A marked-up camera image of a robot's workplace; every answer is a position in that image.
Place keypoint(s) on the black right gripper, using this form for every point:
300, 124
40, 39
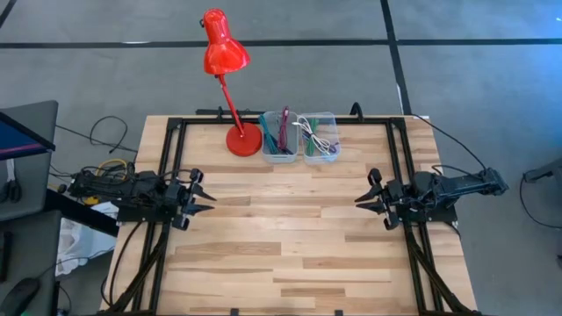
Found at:
393, 197

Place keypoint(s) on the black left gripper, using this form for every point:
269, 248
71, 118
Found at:
177, 197

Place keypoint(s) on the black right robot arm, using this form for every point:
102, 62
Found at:
456, 188

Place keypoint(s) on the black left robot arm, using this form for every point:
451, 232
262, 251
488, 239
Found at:
123, 191

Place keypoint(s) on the clear plastic bin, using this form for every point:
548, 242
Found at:
293, 131
329, 127

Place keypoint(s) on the black clamp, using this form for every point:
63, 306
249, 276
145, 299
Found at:
358, 109

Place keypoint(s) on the left clear plastic bin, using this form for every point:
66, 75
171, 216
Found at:
293, 131

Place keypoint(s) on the white plastic bag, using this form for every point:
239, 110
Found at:
79, 241

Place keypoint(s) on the red desk lamp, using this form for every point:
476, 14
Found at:
225, 52

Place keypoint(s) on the grey desk top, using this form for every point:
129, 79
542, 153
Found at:
30, 246
37, 188

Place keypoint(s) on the blue screen monitor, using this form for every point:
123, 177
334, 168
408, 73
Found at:
17, 140

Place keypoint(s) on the black computer mouse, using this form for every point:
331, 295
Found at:
17, 298

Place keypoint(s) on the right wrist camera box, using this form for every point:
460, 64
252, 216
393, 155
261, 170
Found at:
374, 176

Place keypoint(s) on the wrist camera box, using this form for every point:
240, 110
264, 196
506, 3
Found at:
181, 223
374, 176

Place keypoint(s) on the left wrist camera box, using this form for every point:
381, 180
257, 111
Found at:
181, 223

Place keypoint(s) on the black aluminium table frame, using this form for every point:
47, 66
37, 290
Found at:
197, 119

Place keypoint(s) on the black desk rail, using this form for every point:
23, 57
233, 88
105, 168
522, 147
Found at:
79, 213

